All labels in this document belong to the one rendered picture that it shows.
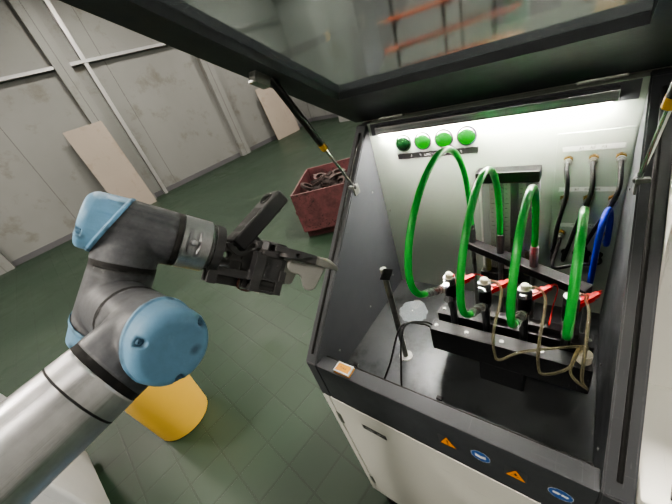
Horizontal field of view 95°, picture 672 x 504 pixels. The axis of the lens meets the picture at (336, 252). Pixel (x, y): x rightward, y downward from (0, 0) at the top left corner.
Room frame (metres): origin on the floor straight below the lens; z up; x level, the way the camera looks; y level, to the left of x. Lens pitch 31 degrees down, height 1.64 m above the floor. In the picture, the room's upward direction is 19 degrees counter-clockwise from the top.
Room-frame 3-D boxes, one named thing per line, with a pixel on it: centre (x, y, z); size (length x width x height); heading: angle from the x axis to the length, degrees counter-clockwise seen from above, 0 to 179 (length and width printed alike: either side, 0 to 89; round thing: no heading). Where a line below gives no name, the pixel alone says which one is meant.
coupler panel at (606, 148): (0.58, -0.60, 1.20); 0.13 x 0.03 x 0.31; 45
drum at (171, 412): (1.41, 1.32, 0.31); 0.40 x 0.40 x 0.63
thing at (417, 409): (0.40, -0.07, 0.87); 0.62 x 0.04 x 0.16; 45
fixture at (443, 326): (0.48, -0.32, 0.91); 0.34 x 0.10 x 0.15; 45
